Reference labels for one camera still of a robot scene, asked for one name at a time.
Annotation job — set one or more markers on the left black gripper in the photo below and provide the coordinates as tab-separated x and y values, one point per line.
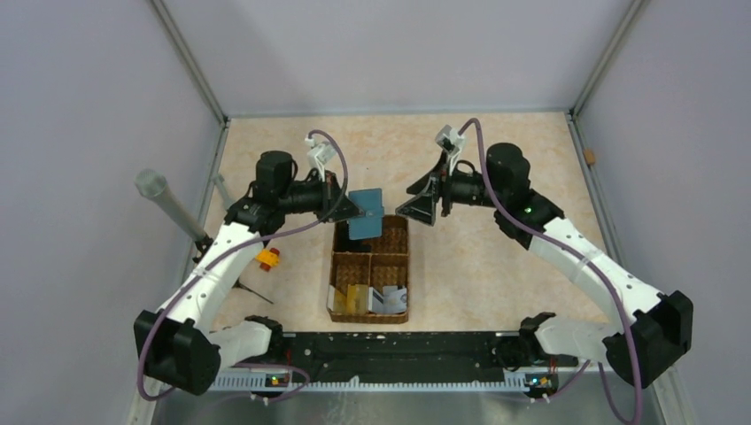
329	192

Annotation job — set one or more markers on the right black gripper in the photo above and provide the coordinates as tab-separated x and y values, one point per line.
422	207

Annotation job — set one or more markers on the blue leather card holder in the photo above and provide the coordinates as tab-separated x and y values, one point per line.
370	223

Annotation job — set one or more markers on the gold credit card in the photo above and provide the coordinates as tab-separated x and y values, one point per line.
356	301

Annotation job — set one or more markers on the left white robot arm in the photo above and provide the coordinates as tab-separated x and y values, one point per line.
176	344

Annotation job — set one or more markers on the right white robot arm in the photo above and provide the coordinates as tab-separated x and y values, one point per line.
647	332

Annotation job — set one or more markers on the black VIP card stack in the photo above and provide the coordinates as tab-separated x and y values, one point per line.
343	242

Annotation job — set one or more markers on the white blue card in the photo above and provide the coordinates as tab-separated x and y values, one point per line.
389	300

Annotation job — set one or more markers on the woven wicker tray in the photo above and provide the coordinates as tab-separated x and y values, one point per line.
387	264

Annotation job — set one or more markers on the yellow red toy car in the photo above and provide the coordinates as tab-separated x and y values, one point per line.
268	259

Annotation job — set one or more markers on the thin black stick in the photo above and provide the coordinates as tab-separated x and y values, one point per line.
241	286

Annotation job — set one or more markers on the black tube clamp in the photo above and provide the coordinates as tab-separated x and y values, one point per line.
202	246

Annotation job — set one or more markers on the small tan cork piece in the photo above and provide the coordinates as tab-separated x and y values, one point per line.
589	157

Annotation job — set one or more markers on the grey metal tube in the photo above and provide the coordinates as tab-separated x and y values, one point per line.
154	187

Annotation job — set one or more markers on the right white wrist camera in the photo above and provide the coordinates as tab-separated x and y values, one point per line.
451	142

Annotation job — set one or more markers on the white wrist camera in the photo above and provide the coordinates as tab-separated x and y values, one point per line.
319	154
451	142

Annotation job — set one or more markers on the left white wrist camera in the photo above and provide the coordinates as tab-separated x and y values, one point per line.
319	154

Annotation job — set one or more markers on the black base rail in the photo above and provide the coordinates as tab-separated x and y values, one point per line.
400	357

